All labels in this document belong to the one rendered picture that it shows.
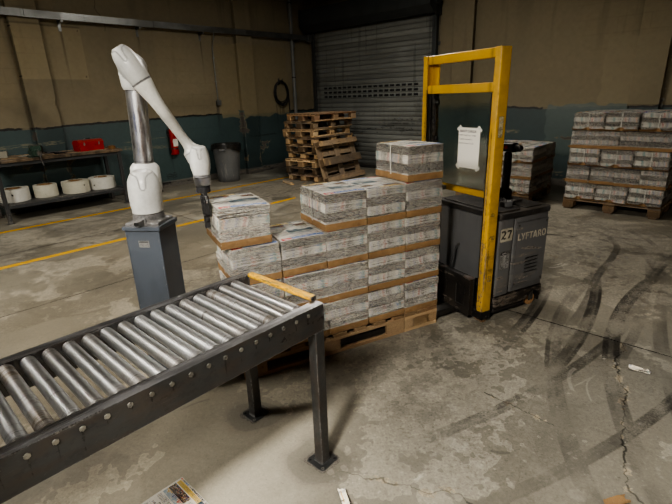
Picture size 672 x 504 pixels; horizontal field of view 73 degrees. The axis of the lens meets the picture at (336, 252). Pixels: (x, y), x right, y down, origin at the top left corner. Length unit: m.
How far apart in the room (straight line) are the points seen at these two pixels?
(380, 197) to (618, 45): 6.29
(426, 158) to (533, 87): 6.05
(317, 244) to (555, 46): 6.82
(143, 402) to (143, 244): 1.20
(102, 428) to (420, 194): 2.24
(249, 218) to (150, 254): 0.54
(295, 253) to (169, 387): 1.34
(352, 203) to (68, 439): 1.90
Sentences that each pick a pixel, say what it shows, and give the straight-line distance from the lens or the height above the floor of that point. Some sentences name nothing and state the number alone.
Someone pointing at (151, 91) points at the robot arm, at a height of 1.65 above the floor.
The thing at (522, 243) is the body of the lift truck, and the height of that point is 0.54.
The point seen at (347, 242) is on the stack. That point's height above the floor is 0.74.
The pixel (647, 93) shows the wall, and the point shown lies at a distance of 8.41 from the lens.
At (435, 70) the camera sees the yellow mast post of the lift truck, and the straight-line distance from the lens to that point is 3.67.
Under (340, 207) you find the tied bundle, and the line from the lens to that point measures 2.71.
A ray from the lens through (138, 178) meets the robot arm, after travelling 2.50.
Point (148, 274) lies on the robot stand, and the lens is 2.60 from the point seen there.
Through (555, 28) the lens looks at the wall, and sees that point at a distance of 8.90.
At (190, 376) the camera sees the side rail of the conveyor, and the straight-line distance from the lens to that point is 1.56.
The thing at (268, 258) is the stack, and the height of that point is 0.74.
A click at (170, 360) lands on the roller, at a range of 1.62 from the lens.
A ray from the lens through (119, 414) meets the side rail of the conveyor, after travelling 1.50.
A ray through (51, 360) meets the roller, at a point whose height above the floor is 0.79.
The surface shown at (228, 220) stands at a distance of 2.47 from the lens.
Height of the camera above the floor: 1.60
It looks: 19 degrees down
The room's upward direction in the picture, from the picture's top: 2 degrees counter-clockwise
